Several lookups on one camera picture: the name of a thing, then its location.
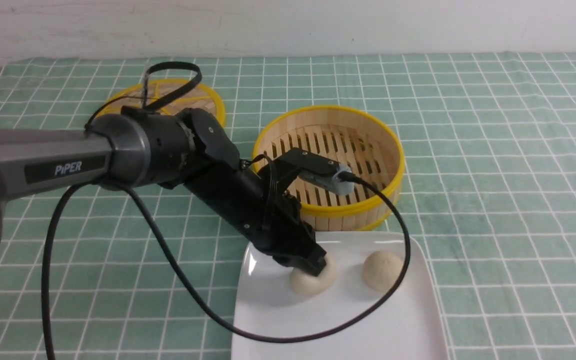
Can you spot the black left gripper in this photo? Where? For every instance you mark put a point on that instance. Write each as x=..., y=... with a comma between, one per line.
x=287, y=238

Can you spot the steamed bun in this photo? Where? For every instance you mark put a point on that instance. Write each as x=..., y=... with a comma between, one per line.
x=380, y=270
x=303, y=284

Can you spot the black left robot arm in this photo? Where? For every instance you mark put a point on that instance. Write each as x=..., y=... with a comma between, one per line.
x=139, y=149

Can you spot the white square plate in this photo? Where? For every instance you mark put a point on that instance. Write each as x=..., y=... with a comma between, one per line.
x=407, y=327

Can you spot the yellow bamboo steamer basket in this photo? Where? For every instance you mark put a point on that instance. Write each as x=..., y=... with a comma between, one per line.
x=352, y=137

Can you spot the yellow bamboo steamer lid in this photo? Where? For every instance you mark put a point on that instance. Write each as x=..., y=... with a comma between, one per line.
x=201, y=97

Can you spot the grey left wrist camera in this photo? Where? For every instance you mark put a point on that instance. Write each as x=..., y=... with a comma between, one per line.
x=315, y=169

